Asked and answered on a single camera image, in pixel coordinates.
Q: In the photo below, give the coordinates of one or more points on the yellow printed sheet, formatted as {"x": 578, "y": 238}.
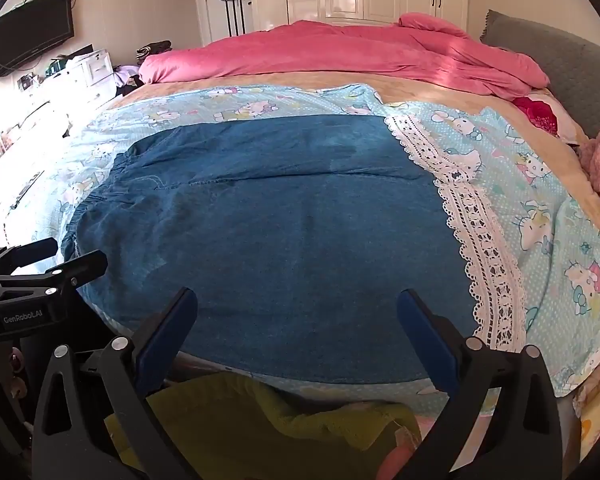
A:
{"x": 597, "y": 410}

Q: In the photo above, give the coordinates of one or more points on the dark clothes pile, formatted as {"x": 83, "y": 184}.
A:
{"x": 154, "y": 51}

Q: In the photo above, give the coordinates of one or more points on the white drawer cabinet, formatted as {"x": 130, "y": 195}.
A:
{"x": 92, "y": 70}

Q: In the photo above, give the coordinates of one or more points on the person's green sweater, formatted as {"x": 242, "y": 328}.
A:
{"x": 260, "y": 430}

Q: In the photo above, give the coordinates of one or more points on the cartoon cat printed blanket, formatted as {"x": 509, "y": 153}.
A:
{"x": 555, "y": 220}

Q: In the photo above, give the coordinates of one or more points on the pink duvet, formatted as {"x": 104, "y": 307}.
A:
{"x": 330, "y": 52}

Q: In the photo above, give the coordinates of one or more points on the red flower pillow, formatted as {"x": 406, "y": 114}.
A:
{"x": 537, "y": 112}

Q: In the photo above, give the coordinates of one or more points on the black flat television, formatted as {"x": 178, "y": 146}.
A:
{"x": 30, "y": 35}

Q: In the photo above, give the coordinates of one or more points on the blue denim pants lace trim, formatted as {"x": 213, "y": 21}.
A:
{"x": 280, "y": 235}

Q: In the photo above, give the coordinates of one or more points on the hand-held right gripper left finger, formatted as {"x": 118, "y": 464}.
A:
{"x": 165, "y": 340}

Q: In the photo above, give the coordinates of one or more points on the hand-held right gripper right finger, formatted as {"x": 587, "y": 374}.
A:
{"x": 427, "y": 340}

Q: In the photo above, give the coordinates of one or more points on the purple clothes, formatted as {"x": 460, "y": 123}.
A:
{"x": 126, "y": 77}

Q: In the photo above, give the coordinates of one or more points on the grey quilted headboard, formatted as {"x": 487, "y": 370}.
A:
{"x": 555, "y": 45}

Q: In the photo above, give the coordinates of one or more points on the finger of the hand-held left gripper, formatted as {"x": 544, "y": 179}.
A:
{"x": 80, "y": 267}
{"x": 30, "y": 251}

